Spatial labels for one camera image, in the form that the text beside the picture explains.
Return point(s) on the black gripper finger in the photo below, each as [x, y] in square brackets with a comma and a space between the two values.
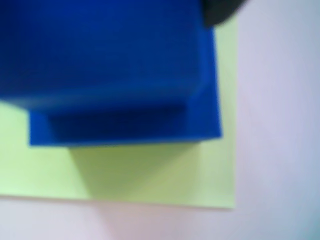
[220, 10]

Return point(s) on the medium blue cube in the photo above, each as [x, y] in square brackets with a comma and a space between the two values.
[100, 50]

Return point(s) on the green paper square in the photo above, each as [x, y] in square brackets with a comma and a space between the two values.
[150, 175]

